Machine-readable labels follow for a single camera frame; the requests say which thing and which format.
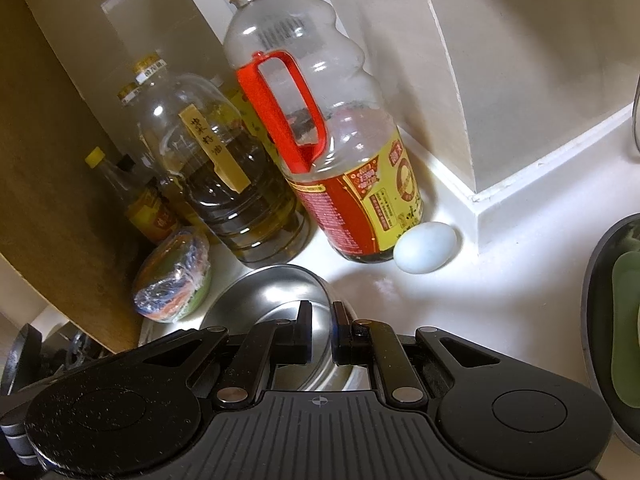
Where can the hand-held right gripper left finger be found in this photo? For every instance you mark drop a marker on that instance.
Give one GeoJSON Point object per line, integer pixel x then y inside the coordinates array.
{"type": "Point", "coordinates": [307, 332]}

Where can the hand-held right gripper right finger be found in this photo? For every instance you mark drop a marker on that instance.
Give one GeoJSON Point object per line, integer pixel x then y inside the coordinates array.
{"type": "Point", "coordinates": [339, 335]}

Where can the stainless steel pot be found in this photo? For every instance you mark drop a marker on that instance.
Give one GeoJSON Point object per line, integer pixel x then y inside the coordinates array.
{"type": "Point", "coordinates": [270, 295]}

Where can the pale blue egg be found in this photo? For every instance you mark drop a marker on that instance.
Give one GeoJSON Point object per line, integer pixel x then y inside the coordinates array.
{"type": "Point", "coordinates": [425, 248]}

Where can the large cooking oil bottle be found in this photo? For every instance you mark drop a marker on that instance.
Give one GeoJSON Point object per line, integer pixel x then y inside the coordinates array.
{"type": "Point", "coordinates": [225, 210]}

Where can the yellow cap orange label bottle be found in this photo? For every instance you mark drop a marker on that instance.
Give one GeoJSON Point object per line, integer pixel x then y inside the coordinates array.
{"type": "Point", "coordinates": [155, 220]}

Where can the steel frying pan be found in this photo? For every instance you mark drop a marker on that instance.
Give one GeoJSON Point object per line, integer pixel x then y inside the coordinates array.
{"type": "Point", "coordinates": [597, 310]}

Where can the green square plate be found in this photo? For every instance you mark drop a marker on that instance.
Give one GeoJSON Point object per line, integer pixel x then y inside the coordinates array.
{"type": "Point", "coordinates": [627, 335]}

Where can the dark metal object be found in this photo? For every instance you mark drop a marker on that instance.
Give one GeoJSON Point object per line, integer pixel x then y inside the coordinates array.
{"type": "Point", "coordinates": [17, 355]}

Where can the wooden cabinet panel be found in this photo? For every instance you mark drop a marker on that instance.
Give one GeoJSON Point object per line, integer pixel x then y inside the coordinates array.
{"type": "Point", "coordinates": [50, 160]}

